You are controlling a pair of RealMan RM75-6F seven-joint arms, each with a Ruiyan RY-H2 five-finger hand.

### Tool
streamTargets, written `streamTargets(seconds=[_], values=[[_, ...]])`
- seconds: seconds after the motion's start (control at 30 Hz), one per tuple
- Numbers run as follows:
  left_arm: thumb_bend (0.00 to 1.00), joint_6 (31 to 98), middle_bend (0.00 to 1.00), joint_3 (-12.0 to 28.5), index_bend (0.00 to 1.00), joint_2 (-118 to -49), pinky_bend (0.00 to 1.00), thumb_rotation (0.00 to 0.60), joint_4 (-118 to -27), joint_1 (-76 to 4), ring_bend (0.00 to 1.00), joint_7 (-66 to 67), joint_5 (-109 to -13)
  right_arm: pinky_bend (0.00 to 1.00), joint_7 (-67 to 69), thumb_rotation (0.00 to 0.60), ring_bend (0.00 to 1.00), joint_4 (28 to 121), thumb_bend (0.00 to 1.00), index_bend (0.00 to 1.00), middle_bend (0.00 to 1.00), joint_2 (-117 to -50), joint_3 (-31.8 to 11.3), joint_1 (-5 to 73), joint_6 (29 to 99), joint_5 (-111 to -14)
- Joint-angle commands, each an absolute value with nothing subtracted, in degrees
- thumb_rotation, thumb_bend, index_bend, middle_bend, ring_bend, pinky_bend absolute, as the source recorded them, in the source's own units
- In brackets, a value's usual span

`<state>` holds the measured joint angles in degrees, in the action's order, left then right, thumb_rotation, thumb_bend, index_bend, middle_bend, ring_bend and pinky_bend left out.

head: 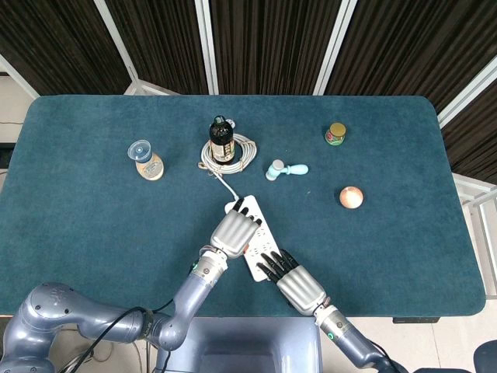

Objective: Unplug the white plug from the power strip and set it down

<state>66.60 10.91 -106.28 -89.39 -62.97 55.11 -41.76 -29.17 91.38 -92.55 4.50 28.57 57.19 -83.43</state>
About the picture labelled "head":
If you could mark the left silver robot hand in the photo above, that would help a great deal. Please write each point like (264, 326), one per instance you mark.
(233, 233)

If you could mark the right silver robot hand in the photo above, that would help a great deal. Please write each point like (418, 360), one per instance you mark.
(301, 289)

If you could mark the white power strip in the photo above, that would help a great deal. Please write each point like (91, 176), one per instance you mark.
(266, 241)

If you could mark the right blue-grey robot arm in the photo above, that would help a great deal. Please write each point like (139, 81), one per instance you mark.
(353, 342)

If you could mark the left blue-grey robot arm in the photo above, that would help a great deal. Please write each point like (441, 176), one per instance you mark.
(77, 318)

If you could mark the teal toy hammer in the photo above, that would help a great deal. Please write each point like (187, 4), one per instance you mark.
(277, 171)

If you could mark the blue-grey robot torso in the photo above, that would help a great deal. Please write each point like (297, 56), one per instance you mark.
(240, 342)

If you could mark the dark vinegar bottle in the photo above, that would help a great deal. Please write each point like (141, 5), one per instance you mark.
(221, 143)

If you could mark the peach round ball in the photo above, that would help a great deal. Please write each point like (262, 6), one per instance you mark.
(351, 197)

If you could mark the inverted beige sauce bottle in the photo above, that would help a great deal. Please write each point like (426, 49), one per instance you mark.
(149, 167)

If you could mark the black table control box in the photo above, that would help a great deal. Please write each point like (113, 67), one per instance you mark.
(415, 320)

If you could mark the teal tablecloth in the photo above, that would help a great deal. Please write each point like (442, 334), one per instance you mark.
(97, 217)

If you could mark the green jar gold lid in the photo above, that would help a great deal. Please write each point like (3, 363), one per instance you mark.
(336, 136)

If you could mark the white metal rack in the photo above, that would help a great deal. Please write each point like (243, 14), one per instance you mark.
(473, 194)

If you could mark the dark blue chair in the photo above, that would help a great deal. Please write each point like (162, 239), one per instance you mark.
(487, 357)

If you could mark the white partition frame post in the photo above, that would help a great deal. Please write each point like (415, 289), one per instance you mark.
(19, 75)
(334, 46)
(207, 46)
(466, 91)
(116, 42)

